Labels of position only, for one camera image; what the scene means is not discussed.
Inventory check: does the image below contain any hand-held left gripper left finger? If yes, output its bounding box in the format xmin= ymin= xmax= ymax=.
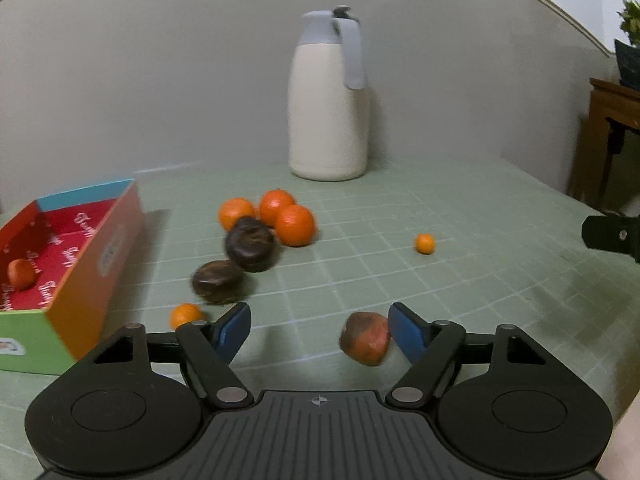
xmin=92 ymin=302 xmax=254 ymax=409

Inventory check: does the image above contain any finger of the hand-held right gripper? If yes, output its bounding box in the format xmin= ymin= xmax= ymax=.
xmin=582 ymin=214 xmax=640 ymax=264

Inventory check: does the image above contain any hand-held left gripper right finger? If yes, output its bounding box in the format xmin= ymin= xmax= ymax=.
xmin=386 ymin=302 xmax=546 ymax=408

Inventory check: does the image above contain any reddish brown fruit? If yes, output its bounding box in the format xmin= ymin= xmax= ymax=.
xmin=340 ymin=311 xmax=392 ymax=367

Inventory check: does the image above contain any dark brown round fruit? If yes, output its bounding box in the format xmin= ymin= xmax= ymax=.
xmin=191 ymin=260 xmax=246 ymax=306
xmin=224 ymin=216 xmax=281 ymax=273

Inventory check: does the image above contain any large orange mandarin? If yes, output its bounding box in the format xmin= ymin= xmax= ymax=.
xmin=259 ymin=189 xmax=297 ymax=227
xmin=274 ymin=204 xmax=316 ymax=247
xmin=218 ymin=198 xmax=257 ymax=232

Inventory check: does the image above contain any red cardboard box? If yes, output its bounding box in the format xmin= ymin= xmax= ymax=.
xmin=0 ymin=178 xmax=146 ymax=376

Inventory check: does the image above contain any green checked tablecloth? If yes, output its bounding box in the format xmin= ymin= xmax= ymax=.
xmin=0 ymin=160 xmax=640 ymax=480

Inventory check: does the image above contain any wooden side table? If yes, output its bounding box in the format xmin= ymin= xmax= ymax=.
xmin=570 ymin=78 xmax=640 ymax=218

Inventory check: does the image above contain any potted green plant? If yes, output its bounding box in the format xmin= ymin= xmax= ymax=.
xmin=614 ymin=0 xmax=640 ymax=88

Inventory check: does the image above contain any small reddish orange fruit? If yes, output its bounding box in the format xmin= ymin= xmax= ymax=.
xmin=7 ymin=259 xmax=37 ymax=291

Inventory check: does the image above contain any white thermos jug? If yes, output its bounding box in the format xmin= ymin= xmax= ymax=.
xmin=287 ymin=6 xmax=369 ymax=182

